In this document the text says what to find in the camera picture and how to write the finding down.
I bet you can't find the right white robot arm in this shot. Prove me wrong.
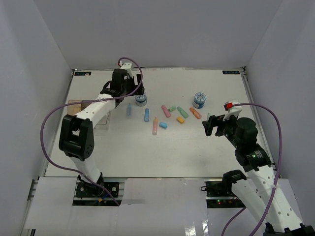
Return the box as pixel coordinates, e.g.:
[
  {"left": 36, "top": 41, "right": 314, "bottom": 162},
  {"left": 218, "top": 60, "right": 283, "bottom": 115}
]
[{"left": 202, "top": 116, "right": 315, "bottom": 236}]

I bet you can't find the orange pink highlighter pen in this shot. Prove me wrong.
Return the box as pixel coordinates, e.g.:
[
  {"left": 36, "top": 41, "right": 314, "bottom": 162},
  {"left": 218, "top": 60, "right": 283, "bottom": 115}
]
[{"left": 152, "top": 117, "right": 158, "bottom": 135}]

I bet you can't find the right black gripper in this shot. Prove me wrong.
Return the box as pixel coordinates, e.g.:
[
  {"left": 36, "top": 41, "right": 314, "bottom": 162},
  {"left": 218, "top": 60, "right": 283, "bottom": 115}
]
[{"left": 202, "top": 112, "right": 241, "bottom": 149}]

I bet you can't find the green highlighter cap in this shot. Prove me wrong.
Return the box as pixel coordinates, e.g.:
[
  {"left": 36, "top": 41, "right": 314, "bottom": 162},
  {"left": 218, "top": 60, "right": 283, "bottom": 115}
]
[{"left": 168, "top": 106, "right": 176, "bottom": 112}]

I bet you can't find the yellow highlighter cap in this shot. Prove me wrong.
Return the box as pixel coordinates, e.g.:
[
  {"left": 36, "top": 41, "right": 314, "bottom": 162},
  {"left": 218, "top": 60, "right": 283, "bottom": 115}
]
[{"left": 176, "top": 117, "right": 185, "bottom": 124}]

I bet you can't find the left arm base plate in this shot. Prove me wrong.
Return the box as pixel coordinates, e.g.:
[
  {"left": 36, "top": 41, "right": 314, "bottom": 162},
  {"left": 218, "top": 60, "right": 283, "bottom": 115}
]
[{"left": 75, "top": 181, "right": 120, "bottom": 198}]

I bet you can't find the blue highlighter pen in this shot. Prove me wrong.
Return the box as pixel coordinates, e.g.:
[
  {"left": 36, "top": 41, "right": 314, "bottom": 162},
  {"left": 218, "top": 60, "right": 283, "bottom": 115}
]
[{"left": 126, "top": 103, "right": 132, "bottom": 118}]

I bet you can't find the blue highlighter cap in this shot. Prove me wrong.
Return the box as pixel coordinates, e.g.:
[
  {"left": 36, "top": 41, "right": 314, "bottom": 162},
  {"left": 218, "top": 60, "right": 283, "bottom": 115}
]
[{"left": 159, "top": 122, "right": 168, "bottom": 129}]

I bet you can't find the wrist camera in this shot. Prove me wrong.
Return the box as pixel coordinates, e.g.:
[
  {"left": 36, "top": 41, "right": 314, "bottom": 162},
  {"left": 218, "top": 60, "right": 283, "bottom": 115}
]
[
  {"left": 118, "top": 61, "right": 133, "bottom": 76},
  {"left": 223, "top": 99, "right": 242, "bottom": 120}
]

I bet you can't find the clear compartment organizer tray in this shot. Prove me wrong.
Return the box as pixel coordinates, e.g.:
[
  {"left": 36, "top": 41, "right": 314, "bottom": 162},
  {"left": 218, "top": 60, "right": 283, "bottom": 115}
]
[{"left": 67, "top": 100, "right": 115, "bottom": 128}]

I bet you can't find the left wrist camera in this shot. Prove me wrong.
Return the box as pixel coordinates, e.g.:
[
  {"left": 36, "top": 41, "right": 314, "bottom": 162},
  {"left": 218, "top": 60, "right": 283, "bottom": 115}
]
[{"left": 118, "top": 61, "right": 133, "bottom": 76}]

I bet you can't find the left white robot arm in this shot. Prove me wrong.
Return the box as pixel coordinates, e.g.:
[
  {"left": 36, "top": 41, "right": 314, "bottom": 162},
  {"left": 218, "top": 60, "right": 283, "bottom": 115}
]
[{"left": 59, "top": 66, "right": 144, "bottom": 196}]

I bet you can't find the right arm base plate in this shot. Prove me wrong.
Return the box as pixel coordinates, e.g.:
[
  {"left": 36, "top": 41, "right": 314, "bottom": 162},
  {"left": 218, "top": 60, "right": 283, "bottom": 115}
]
[{"left": 200, "top": 180, "right": 245, "bottom": 208}]

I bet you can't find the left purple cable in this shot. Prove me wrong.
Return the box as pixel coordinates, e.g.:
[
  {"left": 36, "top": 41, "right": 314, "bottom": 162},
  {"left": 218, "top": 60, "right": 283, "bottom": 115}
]
[{"left": 40, "top": 57, "right": 144, "bottom": 207}]

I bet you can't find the blue correction tape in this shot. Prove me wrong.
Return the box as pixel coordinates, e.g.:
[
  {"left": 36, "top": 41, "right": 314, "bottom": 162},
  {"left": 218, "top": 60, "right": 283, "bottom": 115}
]
[{"left": 144, "top": 108, "right": 150, "bottom": 122}]

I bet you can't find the green correction tape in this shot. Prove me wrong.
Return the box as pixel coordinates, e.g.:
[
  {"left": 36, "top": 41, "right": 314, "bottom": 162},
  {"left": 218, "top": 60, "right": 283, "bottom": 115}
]
[{"left": 176, "top": 106, "right": 189, "bottom": 118}]

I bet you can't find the blue cleaning gel jar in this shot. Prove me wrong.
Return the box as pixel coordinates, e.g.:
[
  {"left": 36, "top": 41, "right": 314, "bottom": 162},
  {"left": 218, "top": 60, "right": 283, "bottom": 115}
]
[
  {"left": 135, "top": 92, "right": 147, "bottom": 107},
  {"left": 192, "top": 92, "right": 206, "bottom": 109}
]

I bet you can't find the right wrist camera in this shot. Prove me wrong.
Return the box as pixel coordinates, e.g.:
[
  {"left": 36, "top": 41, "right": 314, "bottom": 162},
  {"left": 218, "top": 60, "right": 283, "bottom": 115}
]
[{"left": 223, "top": 99, "right": 242, "bottom": 120}]

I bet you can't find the orange correction tape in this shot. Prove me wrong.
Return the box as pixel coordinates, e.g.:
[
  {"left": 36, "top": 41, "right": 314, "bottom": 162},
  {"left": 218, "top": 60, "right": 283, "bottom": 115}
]
[{"left": 189, "top": 107, "right": 202, "bottom": 119}]

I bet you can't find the pink correction tape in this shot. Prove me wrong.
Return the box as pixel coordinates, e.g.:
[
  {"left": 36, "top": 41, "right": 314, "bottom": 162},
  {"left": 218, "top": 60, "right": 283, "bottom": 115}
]
[{"left": 161, "top": 105, "right": 171, "bottom": 118}]

